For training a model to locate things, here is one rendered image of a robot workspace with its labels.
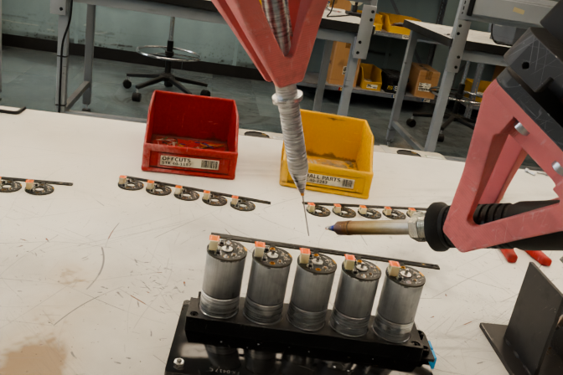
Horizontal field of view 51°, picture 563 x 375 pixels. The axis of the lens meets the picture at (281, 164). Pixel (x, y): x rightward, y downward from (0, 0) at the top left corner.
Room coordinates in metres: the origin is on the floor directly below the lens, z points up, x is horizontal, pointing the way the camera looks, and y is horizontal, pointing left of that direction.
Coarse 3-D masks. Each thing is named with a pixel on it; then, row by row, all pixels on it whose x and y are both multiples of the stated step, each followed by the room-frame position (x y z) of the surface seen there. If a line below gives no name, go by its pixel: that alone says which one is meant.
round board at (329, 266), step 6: (312, 252) 0.34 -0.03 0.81; (312, 258) 0.33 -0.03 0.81; (324, 258) 0.33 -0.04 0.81; (330, 258) 0.33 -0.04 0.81; (300, 264) 0.32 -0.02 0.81; (306, 264) 0.32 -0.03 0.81; (312, 264) 0.32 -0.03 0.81; (324, 264) 0.32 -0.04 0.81; (330, 264) 0.32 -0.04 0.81; (336, 264) 0.33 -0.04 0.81; (306, 270) 0.31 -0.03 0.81; (312, 270) 0.31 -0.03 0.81; (318, 270) 0.31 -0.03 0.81; (324, 270) 0.32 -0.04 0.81; (330, 270) 0.32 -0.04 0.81
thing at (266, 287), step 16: (272, 256) 0.32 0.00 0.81; (256, 272) 0.31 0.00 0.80; (272, 272) 0.31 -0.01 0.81; (288, 272) 0.32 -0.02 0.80; (256, 288) 0.31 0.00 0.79; (272, 288) 0.31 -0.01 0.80; (256, 304) 0.31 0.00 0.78; (272, 304) 0.31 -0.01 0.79; (256, 320) 0.31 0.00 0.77; (272, 320) 0.31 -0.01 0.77
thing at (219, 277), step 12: (228, 252) 0.32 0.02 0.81; (216, 264) 0.31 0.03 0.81; (228, 264) 0.31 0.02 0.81; (240, 264) 0.31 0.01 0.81; (204, 276) 0.32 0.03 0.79; (216, 276) 0.31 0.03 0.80; (228, 276) 0.31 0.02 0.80; (240, 276) 0.32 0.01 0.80; (204, 288) 0.31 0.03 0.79; (216, 288) 0.31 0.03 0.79; (228, 288) 0.31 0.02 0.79; (240, 288) 0.32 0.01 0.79; (204, 300) 0.31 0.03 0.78; (216, 300) 0.31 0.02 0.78; (228, 300) 0.31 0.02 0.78; (204, 312) 0.31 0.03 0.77; (216, 312) 0.31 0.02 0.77; (228, 312) 0.31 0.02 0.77
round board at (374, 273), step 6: (342, 264) 0.33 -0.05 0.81; (354, 264) 0.33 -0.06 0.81; (360, 264) 0.33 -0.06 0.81; (366, 264) 0.33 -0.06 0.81; (372, 264) 0.33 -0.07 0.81; (348, 270) 0.32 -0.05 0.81; (354, 270) 0.32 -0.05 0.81; (372, 270) 0.33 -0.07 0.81; (378, 270) 0.33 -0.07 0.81; (354, 276) 0.31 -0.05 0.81; (360, 276) 0.32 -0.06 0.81; (366, 276) 0.32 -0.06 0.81; (372, 276) 0.32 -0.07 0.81; (378, 276) 0.32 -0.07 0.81
